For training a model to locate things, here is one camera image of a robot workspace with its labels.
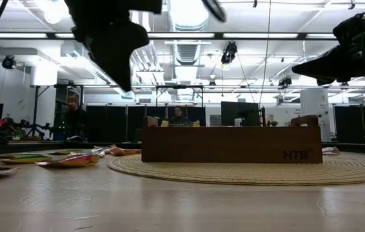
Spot black aluminium table frame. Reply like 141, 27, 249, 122
0, 140, 365, 156

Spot thin hanging camera cable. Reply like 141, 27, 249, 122
259, 0, 272, 107

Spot white ceiling column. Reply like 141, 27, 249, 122
29, 59, 59, 87

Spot black looped gripper cable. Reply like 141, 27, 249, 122
201, 0, 228, 23

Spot black overhead crossbeam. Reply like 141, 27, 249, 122
0, 31, 338, 41

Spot orange and white tea packet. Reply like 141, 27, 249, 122
321, 146, 341, 156

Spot white pillar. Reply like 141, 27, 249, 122
300, 88, 331, 143

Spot person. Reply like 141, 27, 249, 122
62, 95, 89, 142
168, 105, 190, 123

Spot small black ceiling camera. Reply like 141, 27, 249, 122
278, 76, 293, 88

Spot silver ventilation duct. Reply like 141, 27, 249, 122
166, 0, 212, 67

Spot wooden tea caddy with handles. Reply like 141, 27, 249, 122
141, 115, 324, 164

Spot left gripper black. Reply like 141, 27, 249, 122
64, 0, 163, 93

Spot dark partition panels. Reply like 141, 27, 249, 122
85, 105, 143, 143
333, 104, 365, 144

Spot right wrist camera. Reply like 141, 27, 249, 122
332, 12, 365, 44

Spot black dome ceiling camera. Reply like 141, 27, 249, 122
1, 54, 17, 70

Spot round woven straw placemat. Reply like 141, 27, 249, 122
107, 153, 365, 187

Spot black overhead camera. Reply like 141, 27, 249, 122
220, 41, 239, 65

